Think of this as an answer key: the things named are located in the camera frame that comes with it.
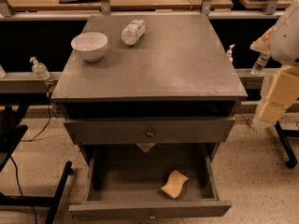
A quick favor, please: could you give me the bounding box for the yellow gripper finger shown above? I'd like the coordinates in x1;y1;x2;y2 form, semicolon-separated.
258;102;285;124
266;66;299;107

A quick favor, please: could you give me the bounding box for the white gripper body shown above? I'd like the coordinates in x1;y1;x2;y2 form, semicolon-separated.
249;26;275;54

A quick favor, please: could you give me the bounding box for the yellow sponge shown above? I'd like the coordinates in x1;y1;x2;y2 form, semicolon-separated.
161;170;189;199

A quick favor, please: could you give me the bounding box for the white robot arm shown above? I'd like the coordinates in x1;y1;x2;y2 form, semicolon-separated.
250;0;299;125

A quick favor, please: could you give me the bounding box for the closed grey top drawer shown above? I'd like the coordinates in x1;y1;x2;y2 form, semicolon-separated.
64;117;235;145

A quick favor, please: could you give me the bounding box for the grey wooden drawer cabinet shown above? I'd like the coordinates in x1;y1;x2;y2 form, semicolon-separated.
50;13;249;221

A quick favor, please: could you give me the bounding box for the open grey middle drawer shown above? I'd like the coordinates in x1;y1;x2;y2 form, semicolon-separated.
69;144;232;221

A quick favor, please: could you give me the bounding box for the black table leg right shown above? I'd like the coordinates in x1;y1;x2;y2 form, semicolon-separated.
275;122;299;169

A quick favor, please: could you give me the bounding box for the black table leg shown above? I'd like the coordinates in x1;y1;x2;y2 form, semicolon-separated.
275;122;299;169
0;161;73;224

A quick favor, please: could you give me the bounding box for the small white pump bottle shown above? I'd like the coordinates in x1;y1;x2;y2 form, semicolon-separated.
226;44;235;63

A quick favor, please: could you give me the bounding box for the clear plastic bottle lying down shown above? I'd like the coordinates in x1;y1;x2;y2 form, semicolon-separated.
121;20;146;46

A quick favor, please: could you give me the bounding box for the white ceramic bowl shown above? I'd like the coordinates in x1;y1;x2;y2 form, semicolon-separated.
71;32;107;62

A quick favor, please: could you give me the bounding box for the clear pump sanitizer bottle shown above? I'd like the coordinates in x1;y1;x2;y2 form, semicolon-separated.
29;57;50;80

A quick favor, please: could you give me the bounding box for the black table leg left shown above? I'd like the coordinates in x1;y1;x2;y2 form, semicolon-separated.
0;161;73;224

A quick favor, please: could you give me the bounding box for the black power cable on floor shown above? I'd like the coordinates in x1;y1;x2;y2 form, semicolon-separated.
8;91;53;224

